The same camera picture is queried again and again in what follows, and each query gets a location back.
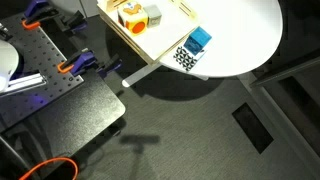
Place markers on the white table base leg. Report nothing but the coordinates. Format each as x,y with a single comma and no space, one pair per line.
138,75

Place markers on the black perforated breadboard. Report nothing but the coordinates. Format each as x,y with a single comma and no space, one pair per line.
40,54

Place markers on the wooden tray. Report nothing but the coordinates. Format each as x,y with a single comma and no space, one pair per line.
178,20

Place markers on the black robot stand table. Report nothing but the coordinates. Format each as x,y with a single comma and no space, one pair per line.
47,140

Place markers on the purple black clamp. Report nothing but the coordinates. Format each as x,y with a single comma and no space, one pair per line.
40,11
82,60

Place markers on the lower purple black clamp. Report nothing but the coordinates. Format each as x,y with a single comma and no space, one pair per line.
82,60

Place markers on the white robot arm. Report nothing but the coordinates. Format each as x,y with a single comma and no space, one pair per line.
9,61

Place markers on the orange white patterned cube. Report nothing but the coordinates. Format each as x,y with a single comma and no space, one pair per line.
133,17

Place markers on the grey cube block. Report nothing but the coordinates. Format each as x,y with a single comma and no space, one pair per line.
154,15

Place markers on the blue block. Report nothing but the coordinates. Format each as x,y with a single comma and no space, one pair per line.
197,40

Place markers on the silver aluminium rail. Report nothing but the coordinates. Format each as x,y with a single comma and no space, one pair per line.
9,87

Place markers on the round white table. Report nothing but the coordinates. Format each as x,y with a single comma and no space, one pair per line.
245,34

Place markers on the black white patterned card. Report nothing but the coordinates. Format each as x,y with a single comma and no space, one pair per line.
186,59

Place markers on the upper purple black clamp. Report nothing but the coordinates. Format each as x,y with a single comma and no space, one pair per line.
40,11

